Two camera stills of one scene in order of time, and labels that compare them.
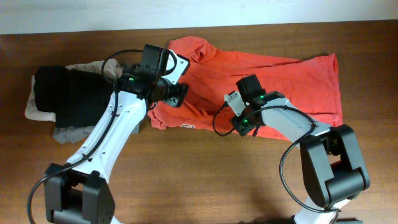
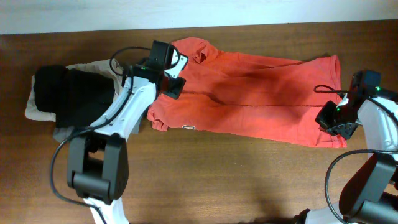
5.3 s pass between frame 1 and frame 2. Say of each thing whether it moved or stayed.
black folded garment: stayed
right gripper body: moved
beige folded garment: stayed
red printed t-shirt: stayed
